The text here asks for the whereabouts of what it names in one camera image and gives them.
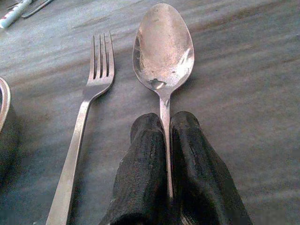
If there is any dark thin metal utensil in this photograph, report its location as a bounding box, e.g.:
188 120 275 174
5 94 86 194
21 0 55 19

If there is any white marker pen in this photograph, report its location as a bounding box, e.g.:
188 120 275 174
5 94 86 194
0 0 33 29

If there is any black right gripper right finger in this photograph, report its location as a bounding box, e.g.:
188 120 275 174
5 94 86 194
170 111 253 225

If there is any large silver metal spoon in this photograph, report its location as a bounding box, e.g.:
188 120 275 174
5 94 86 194
132 3 195 199

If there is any silver metal fork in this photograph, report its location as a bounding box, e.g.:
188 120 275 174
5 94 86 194
45 30 115 225

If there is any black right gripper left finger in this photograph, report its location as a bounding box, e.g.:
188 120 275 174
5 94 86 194
99 112 173 225

